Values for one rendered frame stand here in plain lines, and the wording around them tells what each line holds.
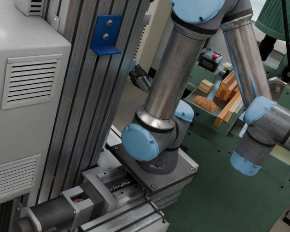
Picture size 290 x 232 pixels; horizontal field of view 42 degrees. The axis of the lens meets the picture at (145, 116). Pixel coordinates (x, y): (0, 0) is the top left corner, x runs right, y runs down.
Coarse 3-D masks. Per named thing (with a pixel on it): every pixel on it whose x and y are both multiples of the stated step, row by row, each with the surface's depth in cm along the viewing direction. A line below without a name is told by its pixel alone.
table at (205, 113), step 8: (192, 88) 172; (216, 88) 169; (192, 96) 156; (208, 96) 160; (192, 104) 151; (216, 104) 156; (224, 104) 159; (200, 112) 150; (208, 112) 149; (216, 112) 151; (240, 112) 162; (200, 120) 152; (208, 120) 150; (216, 128) 150; (224, 128) 148
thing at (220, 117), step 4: (236, 96) 159; (232, 100) 155; (228, 104) 151; (232, 104) 152; (224, 108) 147; (228, 108) 148; (220, 112) 143; (224, 112) 144; (220, 116) 141; (224, 116) 144; (216, 120) 141; (220, 120) 140; (216, 124) 141
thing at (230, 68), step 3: (231, 66) 170; (219, 69) 172; (228, 69) 166; (231, 69) 167; (222, 72) 171; (225, 72) 171; (228, 72) 166; (222, 75) 171; (225, 75) 167; (222, 78) 168
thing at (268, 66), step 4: (264, 64) 163; (268, 64) 164; (272, 64) 166; (264, 68) 164; (268, 68) 163; (272, 68) 162; (276, 68) 164; (272, 72) 163; (268, 76) 164; (272, 76) 164
